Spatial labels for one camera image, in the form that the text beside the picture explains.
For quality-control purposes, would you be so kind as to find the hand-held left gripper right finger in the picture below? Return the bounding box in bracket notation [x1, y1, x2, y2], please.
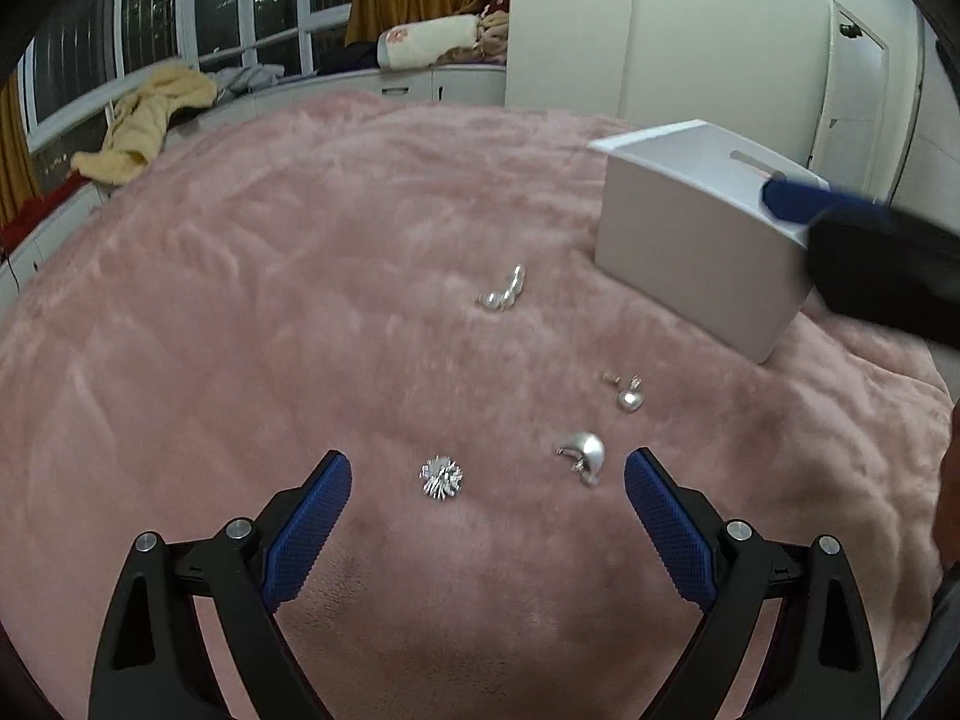
[623, 447, 880, 720]

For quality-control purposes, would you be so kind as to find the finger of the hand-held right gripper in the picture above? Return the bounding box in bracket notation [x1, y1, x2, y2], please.
[761, 178, 960, 350]

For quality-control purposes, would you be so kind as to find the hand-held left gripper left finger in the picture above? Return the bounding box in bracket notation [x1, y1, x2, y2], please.
[88, 450, 353, 720]

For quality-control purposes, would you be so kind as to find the silver teardrop earring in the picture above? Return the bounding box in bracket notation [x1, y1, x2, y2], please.
[556, 431, 608, 488]

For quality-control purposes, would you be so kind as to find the small silver ball earring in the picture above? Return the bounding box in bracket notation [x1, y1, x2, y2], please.
[604, 370, 649, 413]

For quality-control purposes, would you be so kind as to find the silver starburst earring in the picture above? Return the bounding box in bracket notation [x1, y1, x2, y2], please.
[418, 454, 465, 500]

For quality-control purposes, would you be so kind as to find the white storage box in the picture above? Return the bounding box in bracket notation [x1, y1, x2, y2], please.
[587, 119, 832, 365]

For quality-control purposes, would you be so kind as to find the silver pearl cluster earring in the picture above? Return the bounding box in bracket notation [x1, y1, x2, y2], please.
[475, 264, 526, 312]

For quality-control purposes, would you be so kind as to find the white door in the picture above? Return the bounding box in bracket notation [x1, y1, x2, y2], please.
[808, 0, 890, 203]

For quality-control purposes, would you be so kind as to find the pink fluffy blanket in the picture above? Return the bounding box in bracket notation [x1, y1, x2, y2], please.
[0, 88, 955, 720]

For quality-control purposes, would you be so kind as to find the tall white wardrobe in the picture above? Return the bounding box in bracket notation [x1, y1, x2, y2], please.
[505, 0, 661, 121]

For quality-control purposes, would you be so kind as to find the red cloth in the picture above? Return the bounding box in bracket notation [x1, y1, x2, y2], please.
[0, 172, 89, 248]

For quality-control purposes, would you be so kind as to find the pile of folded clothes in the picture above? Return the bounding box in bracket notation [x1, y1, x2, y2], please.
[439, 6, 511, 67]

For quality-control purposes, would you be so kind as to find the yellow towel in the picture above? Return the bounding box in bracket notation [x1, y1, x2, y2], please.
[69, 64, 219, 186]

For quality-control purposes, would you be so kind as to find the grey crumpled cloth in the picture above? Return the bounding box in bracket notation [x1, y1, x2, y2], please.
[211, 64, 286, 99]

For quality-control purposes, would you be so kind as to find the cream floral pillow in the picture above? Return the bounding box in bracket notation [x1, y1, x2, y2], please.
[376, 13, 484, 72]

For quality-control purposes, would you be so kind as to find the window with white frame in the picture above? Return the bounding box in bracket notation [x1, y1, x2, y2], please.
[15, 0, 361, 155]

